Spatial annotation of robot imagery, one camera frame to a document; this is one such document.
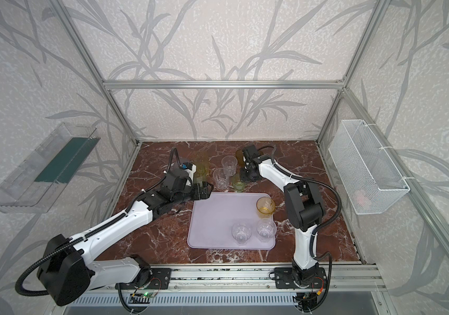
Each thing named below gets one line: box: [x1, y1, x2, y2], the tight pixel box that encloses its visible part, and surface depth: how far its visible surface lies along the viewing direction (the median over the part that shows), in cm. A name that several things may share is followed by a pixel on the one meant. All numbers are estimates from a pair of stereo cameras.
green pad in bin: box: [34, 137, 102, 184], surface depth 69 cm
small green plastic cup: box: [233, 181, 245, 193], surface depth 100 cm
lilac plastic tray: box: [187, 192, 276, 251], surface depth 90 cm
